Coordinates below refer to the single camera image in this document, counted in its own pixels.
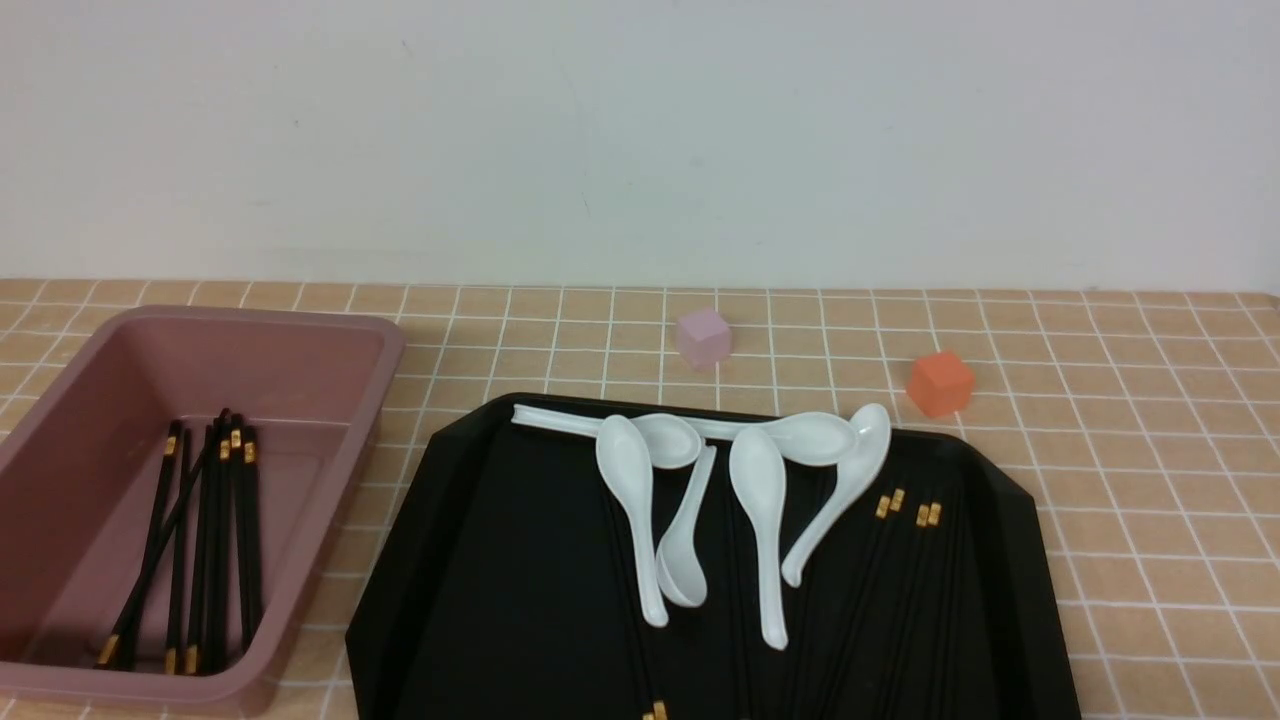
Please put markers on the pink cube block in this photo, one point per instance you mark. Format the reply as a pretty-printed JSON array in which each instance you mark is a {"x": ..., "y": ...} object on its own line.
[{"x": 703, "y": 338}]

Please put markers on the white ceramic spoon far left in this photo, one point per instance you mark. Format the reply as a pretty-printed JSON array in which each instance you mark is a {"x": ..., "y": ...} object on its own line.
[{"x": 671, "y": 441}]

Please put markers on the white ceramic spoon left long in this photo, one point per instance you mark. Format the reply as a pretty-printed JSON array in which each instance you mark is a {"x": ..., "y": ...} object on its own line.
[{"x": 624, "y": 461}]

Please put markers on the white ceramic spoon long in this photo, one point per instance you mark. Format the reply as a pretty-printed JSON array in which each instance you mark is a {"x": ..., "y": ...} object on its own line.
[
  {"x": 758, "y": 479},
  {"x": 624, "y": 461}
]

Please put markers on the white ceramic spoon centre long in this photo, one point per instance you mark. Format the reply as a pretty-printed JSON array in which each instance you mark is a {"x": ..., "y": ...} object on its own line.
[{"x": 758, "y": 479}]

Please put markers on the white ceramic spoon horizontal right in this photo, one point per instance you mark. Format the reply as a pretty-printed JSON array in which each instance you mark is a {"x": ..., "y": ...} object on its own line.
[{"x": 812, "y": 439}]

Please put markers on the white ceramic spoon small inverted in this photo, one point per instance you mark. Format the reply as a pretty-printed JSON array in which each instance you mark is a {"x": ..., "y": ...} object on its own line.
[{"x": 680, "y": 577}]

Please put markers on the white ceramic spoon far right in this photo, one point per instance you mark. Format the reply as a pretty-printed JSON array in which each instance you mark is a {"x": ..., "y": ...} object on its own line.
[{"x": 855, "y": 471}]

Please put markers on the black serving tray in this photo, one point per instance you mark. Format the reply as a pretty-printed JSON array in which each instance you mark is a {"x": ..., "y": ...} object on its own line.
[{"x": 494, "y": 596}]

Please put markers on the orange cube block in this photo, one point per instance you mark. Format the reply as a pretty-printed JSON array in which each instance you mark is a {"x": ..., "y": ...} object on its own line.
[{"x": 940, "y": 384}]

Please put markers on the black chopstick in bin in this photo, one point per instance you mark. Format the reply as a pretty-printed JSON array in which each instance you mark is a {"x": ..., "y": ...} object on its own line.
[
  {"x": 249, "y": 541},
  {"x": 225, "y": 540},
  {"x": 128, "y": 650},
  {"x": 174, "y": 625},
  {"x": 111, "y": 649},
  {"x": 202, "y": 624}
]

